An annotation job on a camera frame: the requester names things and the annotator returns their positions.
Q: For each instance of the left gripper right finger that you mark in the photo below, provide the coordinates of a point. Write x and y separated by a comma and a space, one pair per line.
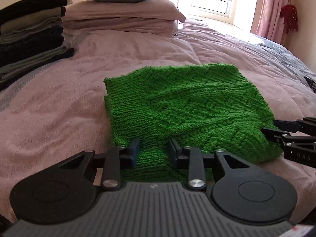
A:
190, 159

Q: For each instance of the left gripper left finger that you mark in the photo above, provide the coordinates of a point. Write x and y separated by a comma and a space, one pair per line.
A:
117, 159

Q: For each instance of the pink grey duvet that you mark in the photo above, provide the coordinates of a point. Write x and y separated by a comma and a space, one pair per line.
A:
58, 110

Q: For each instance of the red cloth on hook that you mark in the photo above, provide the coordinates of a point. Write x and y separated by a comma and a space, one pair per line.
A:
290, 18

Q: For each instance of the lower pink pillow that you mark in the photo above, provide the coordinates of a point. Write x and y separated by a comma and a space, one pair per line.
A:
168, 28

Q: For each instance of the stack of folded dark clothes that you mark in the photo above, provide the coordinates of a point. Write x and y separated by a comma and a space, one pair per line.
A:
31, 37

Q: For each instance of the green knitted sweater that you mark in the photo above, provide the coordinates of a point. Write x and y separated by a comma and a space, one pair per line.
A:
210, 107

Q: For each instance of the upper pink pillow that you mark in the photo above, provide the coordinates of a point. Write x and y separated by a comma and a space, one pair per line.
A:
153, 9

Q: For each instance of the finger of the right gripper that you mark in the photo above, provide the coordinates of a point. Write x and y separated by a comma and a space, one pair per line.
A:
276, 136
304, 125

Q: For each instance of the pink curtain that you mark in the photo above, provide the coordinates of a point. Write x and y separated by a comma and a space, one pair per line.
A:
271, 24

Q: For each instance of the pink pillow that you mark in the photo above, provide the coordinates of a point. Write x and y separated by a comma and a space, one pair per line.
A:
168, 28
153, 9

